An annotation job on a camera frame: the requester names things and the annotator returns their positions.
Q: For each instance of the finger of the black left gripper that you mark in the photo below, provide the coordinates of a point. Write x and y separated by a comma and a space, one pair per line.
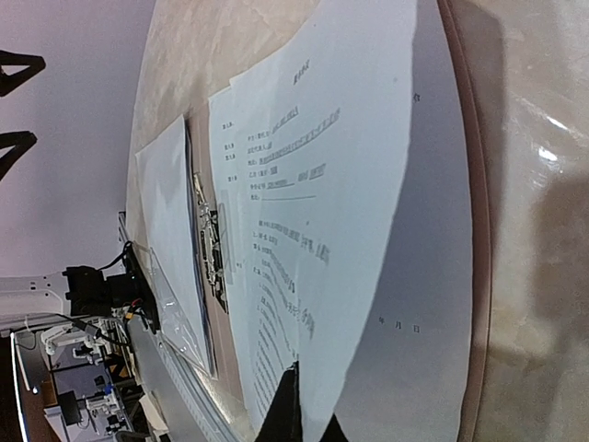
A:
17, 69
17, 145

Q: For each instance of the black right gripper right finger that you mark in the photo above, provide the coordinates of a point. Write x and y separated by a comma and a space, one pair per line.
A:
333, 432

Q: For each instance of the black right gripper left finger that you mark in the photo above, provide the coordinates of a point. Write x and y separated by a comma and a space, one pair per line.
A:
283, 422

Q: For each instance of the brown paper folder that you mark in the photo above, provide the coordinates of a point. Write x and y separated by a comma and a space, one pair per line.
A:
480, 232

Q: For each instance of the printed sheet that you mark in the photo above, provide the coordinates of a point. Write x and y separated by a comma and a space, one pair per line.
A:
409, 375
309, 151

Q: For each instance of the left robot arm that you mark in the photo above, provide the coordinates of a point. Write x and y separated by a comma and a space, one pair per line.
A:
56, 294

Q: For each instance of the metal folder clip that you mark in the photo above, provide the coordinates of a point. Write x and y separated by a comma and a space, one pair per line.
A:
211, 245

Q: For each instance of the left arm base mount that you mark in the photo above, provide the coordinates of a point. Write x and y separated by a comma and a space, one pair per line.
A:
120, 284

